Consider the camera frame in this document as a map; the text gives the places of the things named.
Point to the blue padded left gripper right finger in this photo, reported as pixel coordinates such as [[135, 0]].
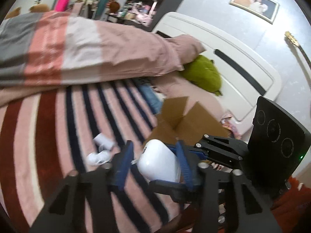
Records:
[[246, 210]]

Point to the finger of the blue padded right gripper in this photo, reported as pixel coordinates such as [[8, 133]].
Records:
[[201, 155]]

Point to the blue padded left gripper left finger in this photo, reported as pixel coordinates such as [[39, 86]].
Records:
[[64, 211]]

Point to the brown cardboard box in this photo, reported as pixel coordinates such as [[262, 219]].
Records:
[[174, 124]]

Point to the white earbud case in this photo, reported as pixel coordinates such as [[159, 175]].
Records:
[[158, 162], [97, 159]]

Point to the white bed headboard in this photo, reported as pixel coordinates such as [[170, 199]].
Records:
[[245, 75]]

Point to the small white charger box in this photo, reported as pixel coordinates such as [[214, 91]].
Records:
[[103, 142]]

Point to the green plush toy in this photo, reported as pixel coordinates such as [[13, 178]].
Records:
[[203, 73]]

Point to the red pink striped blanket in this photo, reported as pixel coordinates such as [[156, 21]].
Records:
[[46, 135]]

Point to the pink pillow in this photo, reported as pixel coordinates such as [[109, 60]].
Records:
[[187, 47]]

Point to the guitar headstock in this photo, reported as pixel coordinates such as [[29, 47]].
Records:
[[295, 42]]

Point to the cluttered storage shelf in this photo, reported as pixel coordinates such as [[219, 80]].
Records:
[[137, 12]]

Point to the brown plush toy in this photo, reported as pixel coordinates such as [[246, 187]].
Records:
[[114, 7]]

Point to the pink grey plaid duvet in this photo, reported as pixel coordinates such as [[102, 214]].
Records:
[[43, 51]]

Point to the pink bottle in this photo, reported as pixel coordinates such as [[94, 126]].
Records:
[[61, 5]]

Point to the framed wall photo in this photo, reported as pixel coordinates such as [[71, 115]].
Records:
[[264, 9]]

